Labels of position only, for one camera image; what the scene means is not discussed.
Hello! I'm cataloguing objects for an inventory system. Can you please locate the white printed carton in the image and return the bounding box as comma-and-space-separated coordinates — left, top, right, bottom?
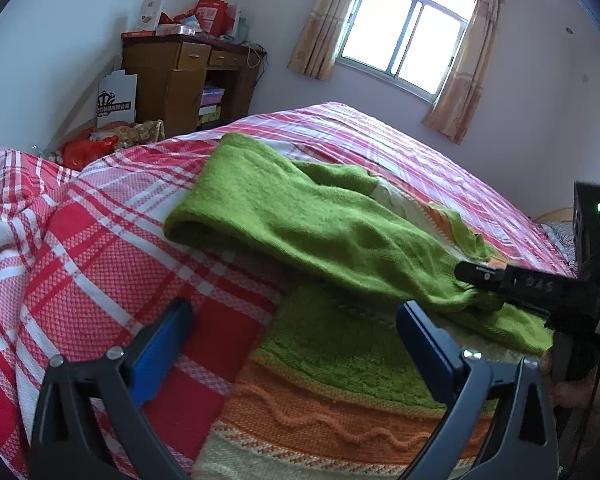
140, 0, 163, 31

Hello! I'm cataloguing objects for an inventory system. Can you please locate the wooden desk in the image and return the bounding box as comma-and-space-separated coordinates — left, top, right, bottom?
121, 35, 268, 138

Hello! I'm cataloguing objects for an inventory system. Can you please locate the beige patterned curtain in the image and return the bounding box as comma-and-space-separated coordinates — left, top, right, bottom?
286, 0, 366, 81
422, 0, 508, 146

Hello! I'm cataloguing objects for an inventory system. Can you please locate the window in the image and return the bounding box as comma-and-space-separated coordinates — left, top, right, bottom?
335, 0, 473, 98

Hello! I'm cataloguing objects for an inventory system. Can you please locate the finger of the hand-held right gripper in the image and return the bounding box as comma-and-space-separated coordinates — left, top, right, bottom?
454, 259, 553, 317

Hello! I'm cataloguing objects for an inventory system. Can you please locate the red plaid bed sheet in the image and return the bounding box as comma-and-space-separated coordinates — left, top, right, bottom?
0, 101, 581, 480

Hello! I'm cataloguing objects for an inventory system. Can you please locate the brown patterned bag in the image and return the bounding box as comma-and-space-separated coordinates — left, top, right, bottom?
112, 120, 166, 148

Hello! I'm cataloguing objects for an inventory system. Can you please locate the grey striped cloth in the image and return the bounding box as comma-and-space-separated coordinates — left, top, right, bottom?
539, 221, 578, 263

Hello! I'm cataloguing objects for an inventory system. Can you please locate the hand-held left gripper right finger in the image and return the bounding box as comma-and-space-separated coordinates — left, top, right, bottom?
396, 300, 561, 480

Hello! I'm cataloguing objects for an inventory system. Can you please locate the green knit sweater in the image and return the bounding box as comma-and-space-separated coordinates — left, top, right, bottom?
164, 132, 556, 480

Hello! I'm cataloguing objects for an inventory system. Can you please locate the person's right hand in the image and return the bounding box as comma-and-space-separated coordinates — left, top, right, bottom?
540, 350, 600, 413

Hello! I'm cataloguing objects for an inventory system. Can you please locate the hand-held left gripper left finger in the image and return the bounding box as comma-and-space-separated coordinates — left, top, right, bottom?
27, 297, 196, 480

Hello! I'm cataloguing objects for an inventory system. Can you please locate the red plastic bag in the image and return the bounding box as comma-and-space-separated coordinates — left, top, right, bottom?
60, 135, 120, 171

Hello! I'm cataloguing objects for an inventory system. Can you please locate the stack of boxes in desk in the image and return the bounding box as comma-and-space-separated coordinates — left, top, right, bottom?
198, 86, 226, 126

